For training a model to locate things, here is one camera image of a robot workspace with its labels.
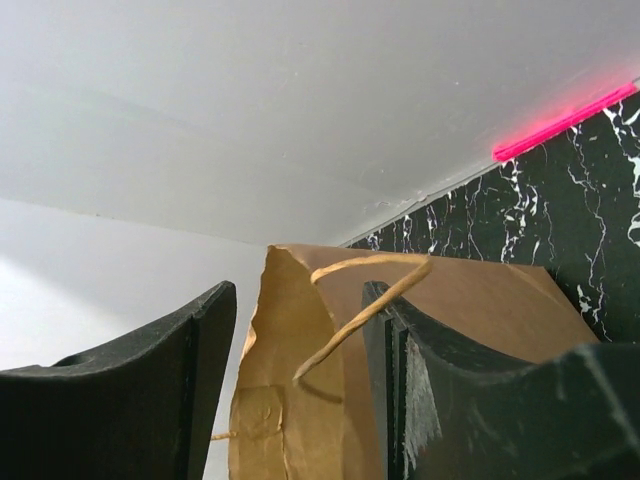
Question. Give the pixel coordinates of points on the brown paper bag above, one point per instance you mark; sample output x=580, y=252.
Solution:
x=324, y=427

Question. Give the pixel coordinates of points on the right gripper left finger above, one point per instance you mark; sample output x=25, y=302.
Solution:
x=141, y=406

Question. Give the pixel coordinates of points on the pink tape strip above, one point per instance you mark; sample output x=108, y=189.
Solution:
x=551, y=128

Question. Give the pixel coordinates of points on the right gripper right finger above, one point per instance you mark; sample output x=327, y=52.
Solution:
x=448, y=407

